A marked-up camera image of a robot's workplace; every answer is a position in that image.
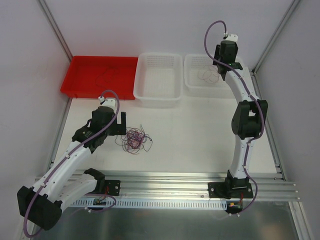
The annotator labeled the coloured wire bundle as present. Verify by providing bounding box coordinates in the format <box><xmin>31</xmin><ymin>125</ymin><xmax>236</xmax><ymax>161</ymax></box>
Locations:
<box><xmin>114</xmin><ymin>123</ymin><xmax>154</xmax><ymax>156</ymax></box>

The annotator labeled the dark wire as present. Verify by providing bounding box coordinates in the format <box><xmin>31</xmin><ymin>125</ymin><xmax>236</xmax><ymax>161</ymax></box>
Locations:
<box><xmin>94</xmin><ymin>65</ymin><xmax>121</xmax><ymax>92</ymax></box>

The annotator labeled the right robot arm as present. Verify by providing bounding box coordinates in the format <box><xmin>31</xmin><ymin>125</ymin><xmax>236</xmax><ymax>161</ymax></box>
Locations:
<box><xmin>210</xmin><ymin>39</ymin><xmax>268</xmax><ymax>199</ymax></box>

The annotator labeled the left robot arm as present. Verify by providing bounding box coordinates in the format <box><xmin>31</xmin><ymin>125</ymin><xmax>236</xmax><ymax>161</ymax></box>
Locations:
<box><xmin>17</xmin><ymin>106</ymin><xmax>127</xmax><ymax>238</ymax></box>

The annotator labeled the white right mesh basket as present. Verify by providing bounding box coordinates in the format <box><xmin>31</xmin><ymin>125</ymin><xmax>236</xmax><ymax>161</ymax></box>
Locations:
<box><xmin>183</xmin><ymin>54</ymin><xmax>235</xmax><ymax>99</ymax></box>

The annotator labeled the white mesh basket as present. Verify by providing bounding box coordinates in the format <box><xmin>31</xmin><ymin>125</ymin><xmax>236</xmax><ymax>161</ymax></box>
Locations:
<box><xmin>133</xmin><ymin>52</ymin><xmax>183</xmax><ymax>108</ymax></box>
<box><xmin>183</xmin><ymin>54</ymin><xmax>235</xmax><ymax>99</ymax></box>

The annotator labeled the red plastic tray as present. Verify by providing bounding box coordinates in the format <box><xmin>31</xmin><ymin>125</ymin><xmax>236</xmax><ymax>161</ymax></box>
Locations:
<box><xmin>60</xmin><ymin>55</ymin><xmax>138</xmax><ymax>100</ymax></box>

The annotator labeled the white middle mesh basket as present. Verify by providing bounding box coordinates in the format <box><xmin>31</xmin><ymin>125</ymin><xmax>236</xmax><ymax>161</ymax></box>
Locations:
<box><xmin>133</xmin><ymin>52</ymin><xmax>183</xmax><ymax>108</ymax></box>

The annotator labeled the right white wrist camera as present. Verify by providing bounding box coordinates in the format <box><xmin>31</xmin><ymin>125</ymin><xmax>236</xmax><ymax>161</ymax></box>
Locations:
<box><xmin>223</xmin><ymin>32</ymin><xmax>238</xmax><ymax>43</ymax></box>

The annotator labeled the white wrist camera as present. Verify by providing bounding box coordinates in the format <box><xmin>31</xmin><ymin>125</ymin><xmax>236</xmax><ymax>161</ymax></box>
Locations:
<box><xmin>98</xmin><ymin>96</ymin><xmax>117</xmax><ymax>110</ymax></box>
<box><xmin>223</xmin><ymin>32</ymin><xmax>238</xmax><ymax>43</ymax></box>

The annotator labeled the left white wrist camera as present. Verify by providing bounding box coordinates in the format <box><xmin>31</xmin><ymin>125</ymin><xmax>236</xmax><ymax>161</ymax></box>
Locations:
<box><xmin>98</xmin><ymin>96</ymin><xmax>117</xmax><ymax>110</ymax></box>

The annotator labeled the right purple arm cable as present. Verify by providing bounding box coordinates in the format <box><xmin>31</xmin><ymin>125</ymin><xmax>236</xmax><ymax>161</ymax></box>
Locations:
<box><xmin>204</xmin><ymin>20</ymin><xmax>266</xmax><ymax>181</ymax></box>

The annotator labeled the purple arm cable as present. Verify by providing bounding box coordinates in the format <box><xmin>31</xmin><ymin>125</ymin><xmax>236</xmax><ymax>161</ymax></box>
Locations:
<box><xmin>23</xmin><ymin>90</ymin><xmax>121</xmax><ymax>238</ymax></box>
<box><xmin>204</xmin><ymin>20</ymin><xmax>266</xmax><ymax>181</ymax></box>

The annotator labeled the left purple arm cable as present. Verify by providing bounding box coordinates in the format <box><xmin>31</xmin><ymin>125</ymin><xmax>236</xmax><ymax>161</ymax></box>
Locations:
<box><xmin>23</xmin><ymin>90</ymin><xmax>121</xmax><ymax>238</ymax></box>

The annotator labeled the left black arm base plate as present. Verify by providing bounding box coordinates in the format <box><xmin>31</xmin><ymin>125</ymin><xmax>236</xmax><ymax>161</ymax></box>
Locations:
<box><xmin>103</xmin><ymin>180</ymin><xmax>121</xmax><ymax>196</ymax></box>

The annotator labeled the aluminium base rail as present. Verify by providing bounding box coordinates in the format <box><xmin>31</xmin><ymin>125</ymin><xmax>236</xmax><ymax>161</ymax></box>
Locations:
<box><xmin>102</xmin><ymin>170</ymin><xmax>301</xmax><ymax>202</ymax></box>

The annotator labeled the white slotted cable duct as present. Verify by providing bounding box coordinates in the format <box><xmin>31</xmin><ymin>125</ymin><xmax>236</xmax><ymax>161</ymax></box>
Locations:
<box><xmin>70</xmin><ymin>197</ymin><xmax>227</xmax><ymax>211</ymax></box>

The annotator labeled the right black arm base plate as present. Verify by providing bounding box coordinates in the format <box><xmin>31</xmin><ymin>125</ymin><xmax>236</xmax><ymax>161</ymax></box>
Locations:
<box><xmin>207</xmin><ymin>182</ymin><xmax>254</xmax><ymax>200</ymax></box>

